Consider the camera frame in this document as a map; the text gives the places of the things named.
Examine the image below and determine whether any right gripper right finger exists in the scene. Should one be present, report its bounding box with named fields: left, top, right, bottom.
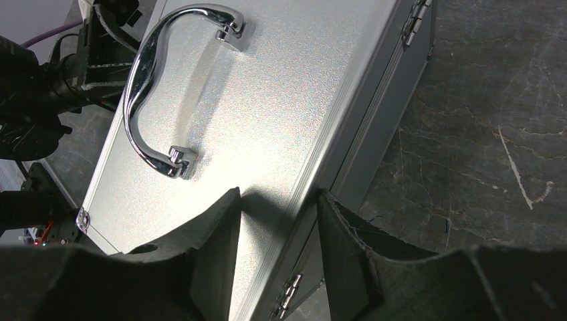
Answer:
left=317, top=190, right=566, bottom=320

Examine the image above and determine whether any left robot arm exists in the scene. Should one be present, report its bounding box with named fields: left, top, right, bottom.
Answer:
left=1, top=1, right=142, bottom=161

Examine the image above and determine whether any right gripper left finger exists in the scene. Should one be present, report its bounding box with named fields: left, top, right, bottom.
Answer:
left=1, top=188, right=241, bottom=320

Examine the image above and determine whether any grey metal case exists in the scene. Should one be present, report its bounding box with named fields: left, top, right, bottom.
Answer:
left=76, top=1, right=437, bottom=320

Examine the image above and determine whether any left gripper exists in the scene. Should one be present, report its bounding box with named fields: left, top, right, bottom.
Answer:
left=48, top=1, right=142, bottom=111

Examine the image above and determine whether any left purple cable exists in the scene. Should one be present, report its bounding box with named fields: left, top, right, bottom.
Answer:
left=22, top=19, right=85, bottom=49

